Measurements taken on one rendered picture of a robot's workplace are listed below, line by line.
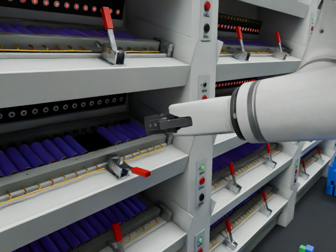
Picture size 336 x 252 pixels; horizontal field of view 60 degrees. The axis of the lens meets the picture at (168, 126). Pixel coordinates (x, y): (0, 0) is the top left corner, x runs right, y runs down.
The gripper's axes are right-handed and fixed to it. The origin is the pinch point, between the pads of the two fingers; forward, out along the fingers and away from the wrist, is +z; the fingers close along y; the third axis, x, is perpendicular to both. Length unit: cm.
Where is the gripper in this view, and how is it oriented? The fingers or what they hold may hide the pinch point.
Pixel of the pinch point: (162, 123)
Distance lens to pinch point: 50.3
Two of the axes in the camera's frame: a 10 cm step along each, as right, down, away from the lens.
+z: -7.7, 0.8, 6.4
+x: 1.4, 9.9, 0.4
